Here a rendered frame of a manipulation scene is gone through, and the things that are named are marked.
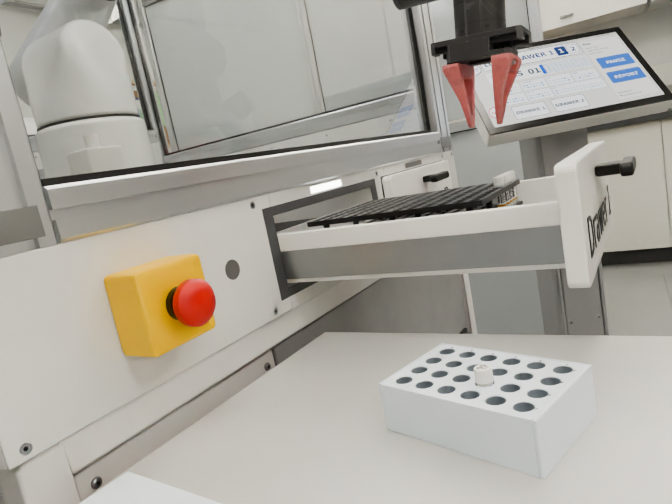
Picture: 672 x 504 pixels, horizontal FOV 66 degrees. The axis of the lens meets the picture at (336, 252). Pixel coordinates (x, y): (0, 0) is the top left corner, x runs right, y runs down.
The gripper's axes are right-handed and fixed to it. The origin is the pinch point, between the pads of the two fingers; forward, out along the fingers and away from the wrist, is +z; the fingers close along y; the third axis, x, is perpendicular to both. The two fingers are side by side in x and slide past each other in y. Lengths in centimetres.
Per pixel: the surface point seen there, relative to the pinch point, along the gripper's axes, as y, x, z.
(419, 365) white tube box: -1.1, 28.6, 19.0
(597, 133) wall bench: 8, -293, 9
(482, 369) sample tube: -6.9, 31.3, 17.4
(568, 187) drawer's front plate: -10.9, 17.0, 6.9
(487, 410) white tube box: -8.0, 34.6, 18.5
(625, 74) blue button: -12, -106, -10
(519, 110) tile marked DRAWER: 12, -83, -3
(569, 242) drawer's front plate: -10.9, 16.9, 11.6
